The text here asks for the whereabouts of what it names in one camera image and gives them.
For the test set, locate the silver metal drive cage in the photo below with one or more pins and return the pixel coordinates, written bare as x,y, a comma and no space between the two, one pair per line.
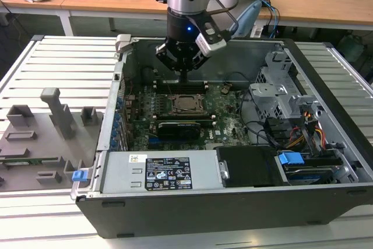
268,97

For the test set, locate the black plastic bay cover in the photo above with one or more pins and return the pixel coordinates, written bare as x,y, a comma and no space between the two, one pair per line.
250,167

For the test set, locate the blue case latch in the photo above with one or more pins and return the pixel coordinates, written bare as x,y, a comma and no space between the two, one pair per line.
79,176

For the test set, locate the green motherboard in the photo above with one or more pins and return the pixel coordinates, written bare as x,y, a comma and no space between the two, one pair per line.
221,109

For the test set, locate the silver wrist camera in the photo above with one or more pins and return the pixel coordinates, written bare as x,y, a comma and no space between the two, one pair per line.
214,45

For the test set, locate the CPU socket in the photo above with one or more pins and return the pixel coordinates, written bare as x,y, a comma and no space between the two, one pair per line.
203,113

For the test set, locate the white power strip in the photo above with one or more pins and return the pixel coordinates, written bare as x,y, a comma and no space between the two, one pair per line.
257,31

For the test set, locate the grey parts rack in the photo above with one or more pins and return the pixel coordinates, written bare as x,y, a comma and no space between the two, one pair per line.
43,132

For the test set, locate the black RAM slot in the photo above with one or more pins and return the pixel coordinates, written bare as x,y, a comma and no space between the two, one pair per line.
198,86
198,91
198,83

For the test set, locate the hard disk in blue carrier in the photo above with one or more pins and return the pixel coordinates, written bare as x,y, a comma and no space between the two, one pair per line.
291,160

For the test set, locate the black graphics card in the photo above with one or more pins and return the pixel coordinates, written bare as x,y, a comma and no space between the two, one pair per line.
177,131

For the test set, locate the grey power supply unit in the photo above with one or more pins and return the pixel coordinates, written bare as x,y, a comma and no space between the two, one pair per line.
122,173

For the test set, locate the wooden desk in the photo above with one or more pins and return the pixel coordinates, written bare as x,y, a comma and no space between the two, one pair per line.
122,1

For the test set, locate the silver-topped CPU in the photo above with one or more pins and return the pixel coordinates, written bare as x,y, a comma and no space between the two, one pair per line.
186,104

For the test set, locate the round coin cell battery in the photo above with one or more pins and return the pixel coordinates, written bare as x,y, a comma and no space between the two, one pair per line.
225,88

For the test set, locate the pale blue teach pendant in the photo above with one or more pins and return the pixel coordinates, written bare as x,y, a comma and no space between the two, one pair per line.
247,15

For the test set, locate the green RAM stick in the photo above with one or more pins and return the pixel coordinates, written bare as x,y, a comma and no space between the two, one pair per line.
32,161

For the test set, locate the open PC case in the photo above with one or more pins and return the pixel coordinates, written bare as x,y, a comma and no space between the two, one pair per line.
204,217

